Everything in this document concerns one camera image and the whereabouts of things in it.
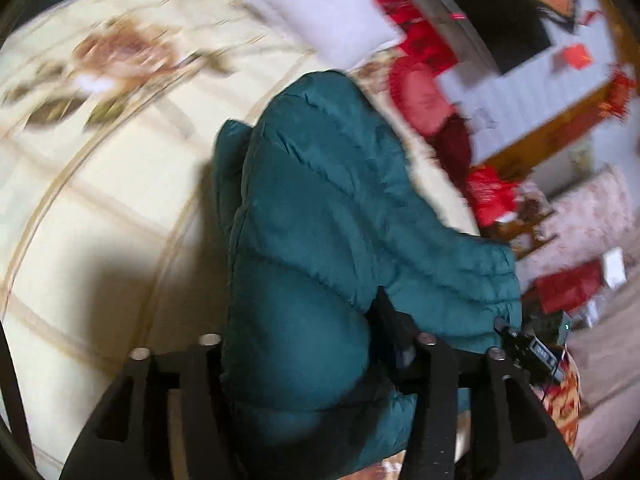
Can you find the green quilted down jacket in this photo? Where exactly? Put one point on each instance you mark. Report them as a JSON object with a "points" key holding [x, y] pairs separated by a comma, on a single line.
{"points": [[320, 220]]}

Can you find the dark red velvet cushion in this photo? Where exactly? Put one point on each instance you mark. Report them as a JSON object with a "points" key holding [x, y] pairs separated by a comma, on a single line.
{"points": [[455, 155]]}

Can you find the floral pink sofa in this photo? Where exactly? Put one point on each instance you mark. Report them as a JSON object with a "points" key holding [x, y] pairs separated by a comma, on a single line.
{"points": [[585, 220]]}

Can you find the small red wall paper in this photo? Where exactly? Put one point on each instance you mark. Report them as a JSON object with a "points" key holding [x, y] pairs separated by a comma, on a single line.
{"points": [[577, 56]]}

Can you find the red shopping bag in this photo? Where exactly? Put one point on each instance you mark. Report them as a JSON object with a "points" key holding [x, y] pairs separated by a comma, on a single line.
{"points": [[492, 195]]}

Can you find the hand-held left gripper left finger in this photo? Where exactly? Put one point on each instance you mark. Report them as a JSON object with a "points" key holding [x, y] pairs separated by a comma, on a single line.
{"points": [[200, 390]]}

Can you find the wooden chair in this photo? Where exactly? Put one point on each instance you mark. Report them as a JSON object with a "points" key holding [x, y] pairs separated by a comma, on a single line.
{"points": [[520, 232]]}

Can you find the black wall television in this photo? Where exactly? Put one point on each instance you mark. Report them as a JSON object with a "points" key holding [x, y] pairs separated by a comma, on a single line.
{"points": [[495, 20]]}

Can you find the red wall banner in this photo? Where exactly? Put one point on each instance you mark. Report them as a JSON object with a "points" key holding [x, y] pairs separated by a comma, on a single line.
{"points": [[425, 40]]}

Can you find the bed with floral sheet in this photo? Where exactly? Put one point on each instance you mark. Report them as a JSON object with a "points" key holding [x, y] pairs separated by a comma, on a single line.
{"points": [[100, 210]]}

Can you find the round red cushion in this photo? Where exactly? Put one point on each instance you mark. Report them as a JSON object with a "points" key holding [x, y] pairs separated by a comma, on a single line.
{"points": [[422, 97]]}

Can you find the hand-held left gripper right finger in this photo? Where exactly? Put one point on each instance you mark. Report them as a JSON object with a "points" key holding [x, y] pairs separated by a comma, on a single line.
{"points": [[432, 390]]}

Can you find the white box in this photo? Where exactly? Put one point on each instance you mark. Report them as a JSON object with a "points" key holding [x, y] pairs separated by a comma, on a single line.
{"points": [[615, 269]]}

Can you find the white pillow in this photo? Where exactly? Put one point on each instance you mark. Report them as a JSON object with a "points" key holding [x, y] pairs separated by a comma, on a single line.
{"points": [[335, 15]]}

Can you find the red tasselled hanging decoration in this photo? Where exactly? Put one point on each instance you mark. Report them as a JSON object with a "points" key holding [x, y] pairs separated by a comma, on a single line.
{"points": [[620, 95]]}

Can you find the red packet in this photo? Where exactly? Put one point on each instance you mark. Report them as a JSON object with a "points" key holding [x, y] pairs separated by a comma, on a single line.
{"points": [[570, 285]]}

